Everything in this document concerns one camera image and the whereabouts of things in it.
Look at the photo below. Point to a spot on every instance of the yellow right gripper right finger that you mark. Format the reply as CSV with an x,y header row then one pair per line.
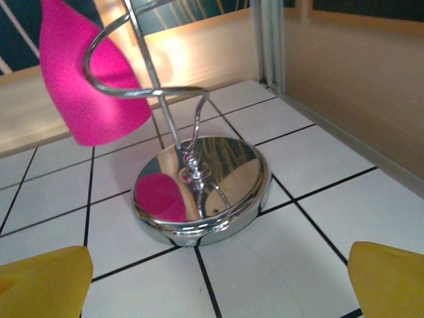
x,y
391,281

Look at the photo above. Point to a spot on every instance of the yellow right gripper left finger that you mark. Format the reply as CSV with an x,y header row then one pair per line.
x,y
43,285

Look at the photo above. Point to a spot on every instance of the pink wine glass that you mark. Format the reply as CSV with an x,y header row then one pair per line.
x,y
83,83

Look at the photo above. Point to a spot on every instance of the grey table side rail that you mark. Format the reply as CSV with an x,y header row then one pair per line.
x,y
348,139

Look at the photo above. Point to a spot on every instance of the aluminium frame post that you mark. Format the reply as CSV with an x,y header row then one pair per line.
x,y
270,43

